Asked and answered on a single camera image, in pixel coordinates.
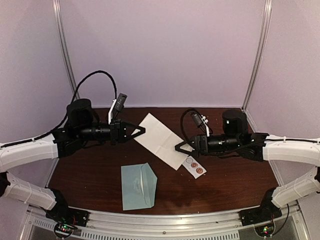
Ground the right round circuit board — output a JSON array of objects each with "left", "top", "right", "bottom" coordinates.
[{"left": 254, "top": 223, "right": 275, "bottom": 238}]

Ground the left black braided cable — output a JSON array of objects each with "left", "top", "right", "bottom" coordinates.
[{"left": 0, "top": 70, "right": 118, "bottom": 148}]

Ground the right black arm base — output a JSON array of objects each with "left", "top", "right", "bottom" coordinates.
[{"left": 239, "top": 188, "right": 282, "bottom": 226}]

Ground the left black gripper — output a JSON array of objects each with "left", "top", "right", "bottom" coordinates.
[{"left": 77, "top": 119, "right": 146, "bottom": 147}]

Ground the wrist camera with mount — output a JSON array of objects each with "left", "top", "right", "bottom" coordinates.
[
  {"left": 107, "top": 93, "right": 128, "bottom": 125},
  {"left": 191, "top": 112, "right": 211, "bottom": 137}
]

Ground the white seal sticker sheet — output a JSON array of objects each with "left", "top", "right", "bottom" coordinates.
[{"left": 182, "top": 156, "right": 207, "bottom": 179}]

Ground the left round circuit board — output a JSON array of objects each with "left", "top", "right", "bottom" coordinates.
[{"left": 53, "top": 223, "right": 78, "bottom": 238}]

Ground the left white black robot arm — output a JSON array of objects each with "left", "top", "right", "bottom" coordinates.
[{"left": 0, "top": 96, "right": 146, "bottom": 222}]

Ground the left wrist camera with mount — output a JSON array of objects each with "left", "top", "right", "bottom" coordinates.
[{"left": 107, "top": 93, "right": 128, "bottom": 125}]

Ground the right aluminium frame post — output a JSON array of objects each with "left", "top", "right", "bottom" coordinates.
[{"left": 241, "top": 0, "right": 273, "bottom": 112}]

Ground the light blue envelope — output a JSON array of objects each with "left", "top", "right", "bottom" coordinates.
[{"left": 121, "top": 163, "right": 158, "bottom": 211}]

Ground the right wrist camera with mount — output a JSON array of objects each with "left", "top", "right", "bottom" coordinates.
[{"left": 191, "top": 112, "right": 211, "bottom": 137}]

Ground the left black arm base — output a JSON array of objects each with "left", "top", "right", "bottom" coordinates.
[{"left": 44, "top": 189, "right": 89, "bottom": 227}]

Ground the round circuit board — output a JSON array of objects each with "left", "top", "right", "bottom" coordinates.
[
  {"left": 53, "top": 223, "right": 78, "bottom": 238},
  {"left": 254, "top": 223, "right": 275, "bottom": 238}
]

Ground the right black braided cable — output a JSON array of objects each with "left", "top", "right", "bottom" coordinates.
[{"left": 180, "top": 108, "right": 320, "bottom": 157}]

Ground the white paper sheet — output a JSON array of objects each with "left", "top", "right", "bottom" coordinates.
[{"left": 134, "top": 113, "right": 188, "bottom": 170}]

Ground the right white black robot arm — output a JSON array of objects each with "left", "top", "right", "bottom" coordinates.
[{"left": 175, "top": 108, "right": 320, "bottom": 221}]

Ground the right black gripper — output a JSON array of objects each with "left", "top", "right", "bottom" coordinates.
[{"left": 174, "top": 134, "right": 240, "bottom": 159}]

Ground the front aluminium rail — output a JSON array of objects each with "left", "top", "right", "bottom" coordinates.
[{"left": 18, "top": 204, "right": 309, "bottom": 240}]

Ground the black braided cable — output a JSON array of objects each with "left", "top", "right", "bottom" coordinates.
[
  {"left": 180, "top": 108, "right": 320, "bottom": 157},
  {"left": 0, "top": 70, "right": 118, "bottom": 148}
]

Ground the beige decorated letter paper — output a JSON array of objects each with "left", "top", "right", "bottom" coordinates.
[{"left": 140, "top": 170, "right": 145, "bottom": 197}]

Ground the left aluminium frame post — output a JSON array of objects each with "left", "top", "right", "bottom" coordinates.
[{"left": 52, "top": 0, "right": 80, "bottom": 100}]

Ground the aluminium frame post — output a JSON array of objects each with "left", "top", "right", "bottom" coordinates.
[
  {"left": 241, "top": 0, "right": 273, "bottom": 112},
  {"left": 52, "top": 0, "right": 80, "bottom": 100}
]

